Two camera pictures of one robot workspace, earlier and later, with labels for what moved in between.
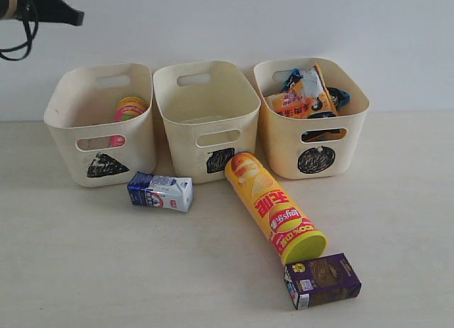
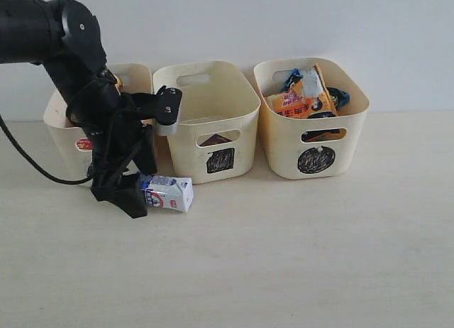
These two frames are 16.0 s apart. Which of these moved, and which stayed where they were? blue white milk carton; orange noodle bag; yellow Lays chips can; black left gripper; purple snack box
Moved: black left gripper; purple snack box; yellow Lays chips can
Stayed: orange noodle bag; blue white milk carton
